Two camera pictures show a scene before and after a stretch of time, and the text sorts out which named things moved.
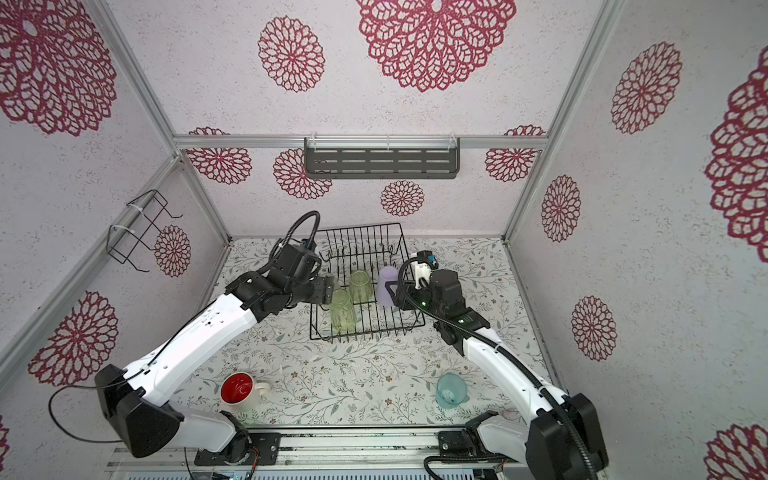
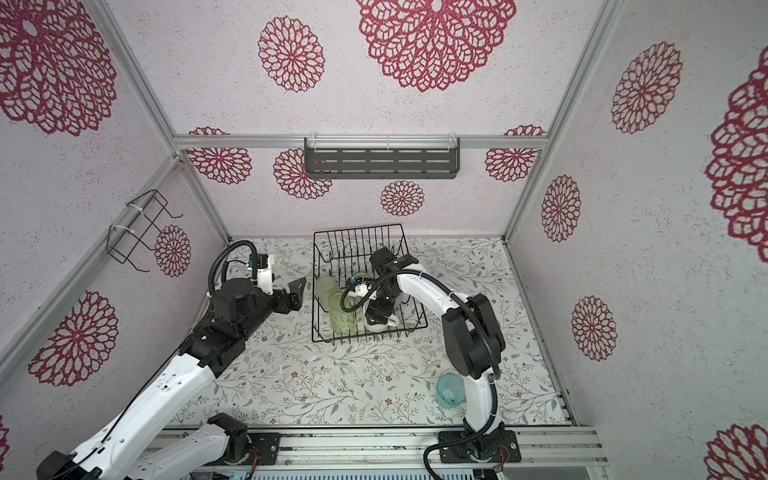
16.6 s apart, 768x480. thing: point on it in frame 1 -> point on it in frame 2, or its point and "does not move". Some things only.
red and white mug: [240, 393] -> [392, 321]
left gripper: [324, 286] -> [295, 296]
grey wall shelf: [382, 157] does not move
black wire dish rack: [364, 261] does not move
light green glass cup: [342, 311] does not move
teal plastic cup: [451, 391] does not move
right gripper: [407, 293] -> [375, 311]
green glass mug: [361, 285] does not move
